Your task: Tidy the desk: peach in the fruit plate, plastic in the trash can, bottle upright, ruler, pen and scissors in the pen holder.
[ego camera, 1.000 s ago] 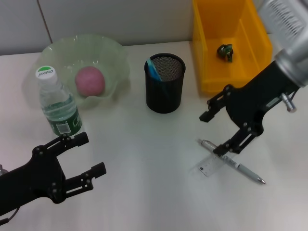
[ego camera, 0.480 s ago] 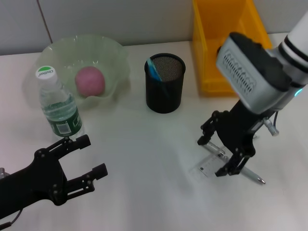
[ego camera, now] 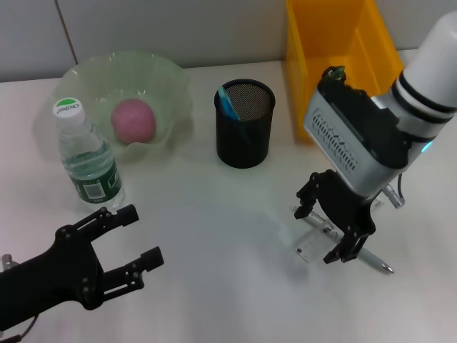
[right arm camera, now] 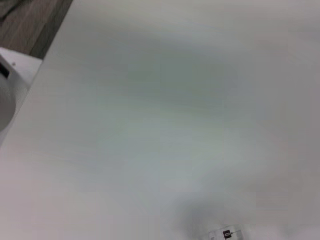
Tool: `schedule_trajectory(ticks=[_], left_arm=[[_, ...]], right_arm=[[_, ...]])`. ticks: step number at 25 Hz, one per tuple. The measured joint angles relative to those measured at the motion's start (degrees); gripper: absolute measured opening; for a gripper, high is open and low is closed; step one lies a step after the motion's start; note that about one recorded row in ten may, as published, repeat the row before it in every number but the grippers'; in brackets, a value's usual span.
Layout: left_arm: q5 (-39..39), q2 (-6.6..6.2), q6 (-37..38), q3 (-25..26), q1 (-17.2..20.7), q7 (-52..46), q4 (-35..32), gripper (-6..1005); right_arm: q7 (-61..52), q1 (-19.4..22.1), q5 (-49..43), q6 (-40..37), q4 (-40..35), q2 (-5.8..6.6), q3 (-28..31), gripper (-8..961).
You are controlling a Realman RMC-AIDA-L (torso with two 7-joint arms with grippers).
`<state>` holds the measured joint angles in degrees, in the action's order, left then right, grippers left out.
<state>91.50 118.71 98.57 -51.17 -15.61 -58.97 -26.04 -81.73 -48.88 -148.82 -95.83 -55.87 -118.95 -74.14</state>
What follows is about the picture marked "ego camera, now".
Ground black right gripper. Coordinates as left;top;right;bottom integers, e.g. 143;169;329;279
293;170;376;265

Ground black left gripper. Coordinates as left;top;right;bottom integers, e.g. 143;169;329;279
0;204;166;332

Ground transparent plastic ruler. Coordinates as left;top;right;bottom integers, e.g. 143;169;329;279
294;195;387;264

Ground silver pen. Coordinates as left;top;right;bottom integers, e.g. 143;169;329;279
293;205;396;275

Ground clear bottle with green label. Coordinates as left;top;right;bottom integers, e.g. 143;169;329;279
52;96;126;212

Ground pink peach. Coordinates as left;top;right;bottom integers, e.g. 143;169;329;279
111;99;157;145

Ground green plastic wrapper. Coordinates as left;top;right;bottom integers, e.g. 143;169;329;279
323;65;347;81

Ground blue plastic scissors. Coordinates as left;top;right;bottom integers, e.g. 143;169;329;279
217;84;253;146

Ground black mesh pen holder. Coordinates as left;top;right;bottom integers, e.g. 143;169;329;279
214;79;276;169

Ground pale green glass fruit plate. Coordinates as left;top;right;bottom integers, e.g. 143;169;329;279
46;51;194;165

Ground yellow plastic bin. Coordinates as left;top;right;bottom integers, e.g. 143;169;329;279
284;0;406;139

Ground right gripper cable with connector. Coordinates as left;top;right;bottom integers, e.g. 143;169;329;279
383;171;407;209

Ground gripper cable with connector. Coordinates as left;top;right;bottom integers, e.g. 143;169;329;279
383;171;407;209
0;253;37;341

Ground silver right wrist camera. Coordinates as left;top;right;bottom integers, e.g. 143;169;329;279
302;76;411;197

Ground left gripper cable with connector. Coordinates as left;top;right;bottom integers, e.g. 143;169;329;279
0;253;37;341

